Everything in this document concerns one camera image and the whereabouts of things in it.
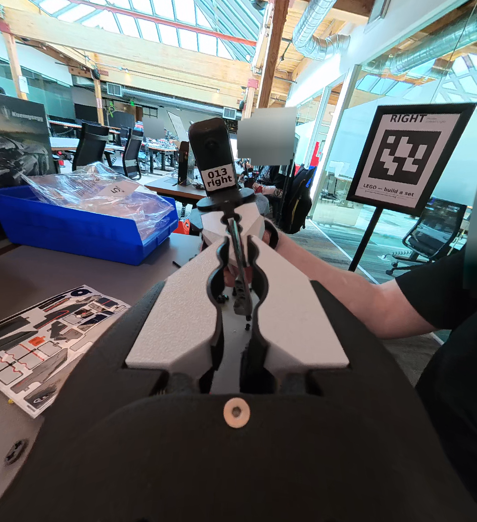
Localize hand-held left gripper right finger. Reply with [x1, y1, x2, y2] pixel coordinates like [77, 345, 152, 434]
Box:
[247, 236, 350, 394]

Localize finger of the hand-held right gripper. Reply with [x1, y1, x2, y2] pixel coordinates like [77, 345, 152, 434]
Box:
[200, 209, 236, 266]
[238, 203, 266, 241]

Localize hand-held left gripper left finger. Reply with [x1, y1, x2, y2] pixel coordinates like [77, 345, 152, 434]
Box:
[124, 237, 232, 394]

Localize person's right forearm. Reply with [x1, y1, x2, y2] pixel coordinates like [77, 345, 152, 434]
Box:
[277, 234, 447, 339]

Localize toy car set box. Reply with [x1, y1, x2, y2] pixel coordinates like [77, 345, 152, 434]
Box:
[0, 88, 58, 192]

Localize person's right hand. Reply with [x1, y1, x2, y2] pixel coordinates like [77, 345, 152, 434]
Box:
[262, 228, 285, 251]

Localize black upright box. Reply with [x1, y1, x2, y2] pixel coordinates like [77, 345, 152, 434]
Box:
[176, 141, 195, 187]

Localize white board easel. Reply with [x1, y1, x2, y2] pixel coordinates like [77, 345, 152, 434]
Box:
[166, 111, 189, 142]

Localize wooden office table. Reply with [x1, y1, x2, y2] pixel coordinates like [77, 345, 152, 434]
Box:
[144, 175, 207, 206]

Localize black backpack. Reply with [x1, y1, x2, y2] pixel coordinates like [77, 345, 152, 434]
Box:
[280, 164, 317, 236]

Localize crumpled clear plastic bags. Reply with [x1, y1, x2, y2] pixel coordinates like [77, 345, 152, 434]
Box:
[19, 162, 176, 242]

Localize blue plastic bin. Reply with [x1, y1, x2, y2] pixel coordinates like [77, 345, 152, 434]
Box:
[0, 185, 179, 266]

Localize sticker sheet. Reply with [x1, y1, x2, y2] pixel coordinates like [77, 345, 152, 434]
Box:
[0, 284, 132, 419]

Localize black framed marker sign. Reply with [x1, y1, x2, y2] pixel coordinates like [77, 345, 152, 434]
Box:
[346, 102, 477, 272]

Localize black mesh office chair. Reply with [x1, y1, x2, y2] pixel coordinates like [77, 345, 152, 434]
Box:
[382, 197, 468, 279]

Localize silver air duct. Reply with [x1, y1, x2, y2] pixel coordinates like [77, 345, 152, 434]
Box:
[292, 0, 352, 62]

